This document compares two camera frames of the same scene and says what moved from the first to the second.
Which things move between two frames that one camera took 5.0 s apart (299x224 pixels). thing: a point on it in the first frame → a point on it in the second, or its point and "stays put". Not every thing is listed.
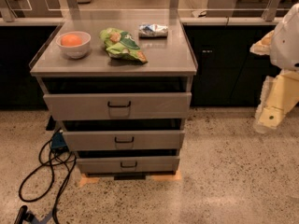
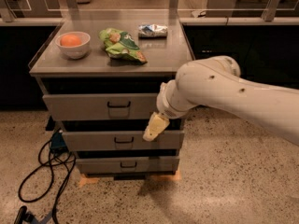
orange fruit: [71, 40] stays put
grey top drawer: [119, 105] stays put
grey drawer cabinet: [121, 91] stays put
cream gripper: [286, 46] → [165, 106]
